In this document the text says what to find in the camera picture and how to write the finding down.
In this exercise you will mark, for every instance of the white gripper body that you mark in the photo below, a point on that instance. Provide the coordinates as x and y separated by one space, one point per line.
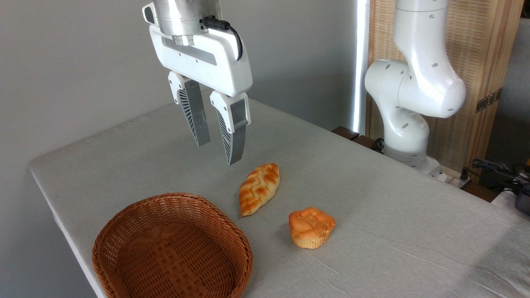
207 62

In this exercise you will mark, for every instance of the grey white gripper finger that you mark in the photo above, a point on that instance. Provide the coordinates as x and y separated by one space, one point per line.
194 114
234 136

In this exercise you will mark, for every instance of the long braided bread loaf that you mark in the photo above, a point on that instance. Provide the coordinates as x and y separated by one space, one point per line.
258 188

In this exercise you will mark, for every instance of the round knotted bread bun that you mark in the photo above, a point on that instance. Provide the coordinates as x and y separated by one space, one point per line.
310 227

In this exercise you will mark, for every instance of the brown woven wicker basket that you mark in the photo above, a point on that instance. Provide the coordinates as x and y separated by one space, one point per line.
165 248

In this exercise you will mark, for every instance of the dark brown wooden block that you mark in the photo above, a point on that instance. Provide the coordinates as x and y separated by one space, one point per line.
345 132
365 142

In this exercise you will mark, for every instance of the grey tablecloth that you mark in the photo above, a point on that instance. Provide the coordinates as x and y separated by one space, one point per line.
372 227

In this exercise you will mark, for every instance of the white power strip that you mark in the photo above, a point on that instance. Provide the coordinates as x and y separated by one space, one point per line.
453 179

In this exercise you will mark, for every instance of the metal screen hinge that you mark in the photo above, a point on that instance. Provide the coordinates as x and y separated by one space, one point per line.
488 100

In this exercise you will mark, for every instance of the wooden slatted folding screen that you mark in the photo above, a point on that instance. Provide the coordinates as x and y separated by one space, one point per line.
480 54

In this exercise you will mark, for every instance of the dark grey device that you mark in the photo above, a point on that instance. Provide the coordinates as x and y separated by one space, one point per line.
523 203

